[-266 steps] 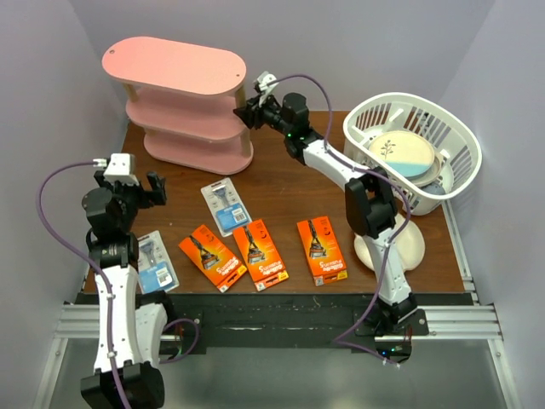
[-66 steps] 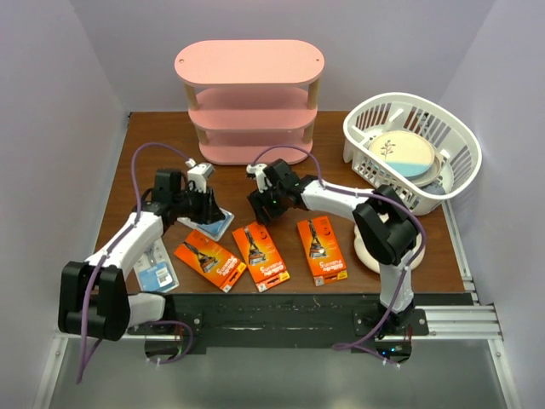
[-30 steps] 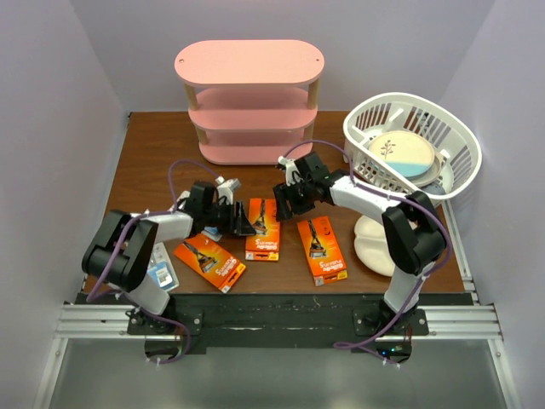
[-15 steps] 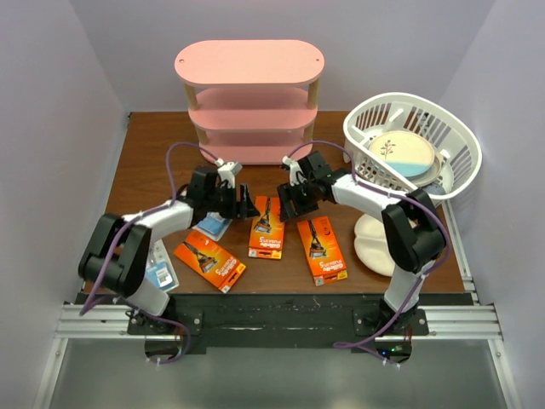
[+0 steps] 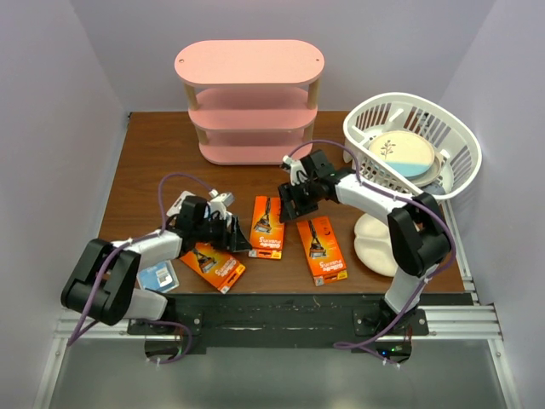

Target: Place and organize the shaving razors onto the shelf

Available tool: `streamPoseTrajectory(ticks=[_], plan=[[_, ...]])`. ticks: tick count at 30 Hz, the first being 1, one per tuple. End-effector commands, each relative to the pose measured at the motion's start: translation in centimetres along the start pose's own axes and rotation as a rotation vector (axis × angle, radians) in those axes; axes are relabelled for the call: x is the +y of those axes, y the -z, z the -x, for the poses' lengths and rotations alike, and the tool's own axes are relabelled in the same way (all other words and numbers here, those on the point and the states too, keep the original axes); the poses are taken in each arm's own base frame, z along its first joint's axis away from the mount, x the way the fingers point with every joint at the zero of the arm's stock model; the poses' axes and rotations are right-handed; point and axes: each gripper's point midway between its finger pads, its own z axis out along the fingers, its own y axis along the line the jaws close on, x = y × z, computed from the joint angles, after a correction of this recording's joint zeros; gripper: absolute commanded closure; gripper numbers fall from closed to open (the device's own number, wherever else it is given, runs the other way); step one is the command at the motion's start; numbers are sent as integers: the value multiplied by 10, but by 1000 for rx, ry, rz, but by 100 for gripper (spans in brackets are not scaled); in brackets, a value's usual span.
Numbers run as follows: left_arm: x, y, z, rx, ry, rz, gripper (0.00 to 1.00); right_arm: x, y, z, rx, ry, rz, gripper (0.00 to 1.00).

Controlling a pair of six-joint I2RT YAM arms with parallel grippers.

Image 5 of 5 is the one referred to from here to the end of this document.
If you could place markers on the pink three-tier wooden shelf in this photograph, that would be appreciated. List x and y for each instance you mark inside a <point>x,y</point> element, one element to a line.
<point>251,101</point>

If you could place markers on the white plastic laundry basket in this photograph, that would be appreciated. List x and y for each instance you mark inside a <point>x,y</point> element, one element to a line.
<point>458,154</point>

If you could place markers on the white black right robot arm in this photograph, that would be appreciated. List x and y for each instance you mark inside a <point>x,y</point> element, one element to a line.
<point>419,238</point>

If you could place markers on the cream and blue floral plate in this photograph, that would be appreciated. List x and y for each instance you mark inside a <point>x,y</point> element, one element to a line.
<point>407,153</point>

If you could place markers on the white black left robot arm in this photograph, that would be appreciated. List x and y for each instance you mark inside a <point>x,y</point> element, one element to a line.
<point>102,284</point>

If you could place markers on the cream divided plate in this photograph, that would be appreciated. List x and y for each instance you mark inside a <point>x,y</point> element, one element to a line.
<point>373,247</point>

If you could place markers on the aluminium frame rail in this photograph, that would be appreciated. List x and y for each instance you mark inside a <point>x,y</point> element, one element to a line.
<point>460,363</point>

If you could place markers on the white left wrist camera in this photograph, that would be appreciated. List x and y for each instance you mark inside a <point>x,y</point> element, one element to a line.
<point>219,204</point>

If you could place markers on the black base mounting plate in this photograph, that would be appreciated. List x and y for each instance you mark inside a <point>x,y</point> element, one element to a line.
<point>291,321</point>

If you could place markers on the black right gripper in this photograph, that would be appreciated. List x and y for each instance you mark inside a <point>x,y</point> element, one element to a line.
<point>288,192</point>

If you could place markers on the orange razor box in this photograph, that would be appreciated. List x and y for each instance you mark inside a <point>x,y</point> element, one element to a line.
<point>267,231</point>
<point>323,254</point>
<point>218,268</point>

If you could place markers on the blue razor blister pack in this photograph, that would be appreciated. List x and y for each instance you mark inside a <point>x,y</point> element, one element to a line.
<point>159,278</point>
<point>176,206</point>

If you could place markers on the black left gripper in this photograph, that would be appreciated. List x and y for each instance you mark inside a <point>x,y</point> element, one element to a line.
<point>233,239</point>

